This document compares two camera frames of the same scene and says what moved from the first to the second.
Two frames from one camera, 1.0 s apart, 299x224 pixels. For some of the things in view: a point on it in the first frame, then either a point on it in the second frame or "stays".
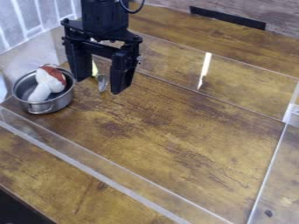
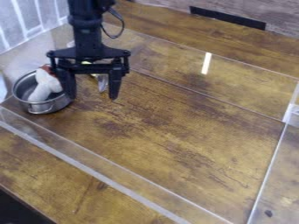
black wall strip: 229,17 stays
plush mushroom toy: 51,80 stays
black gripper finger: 79,54 to 70,81
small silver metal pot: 56,101 stays
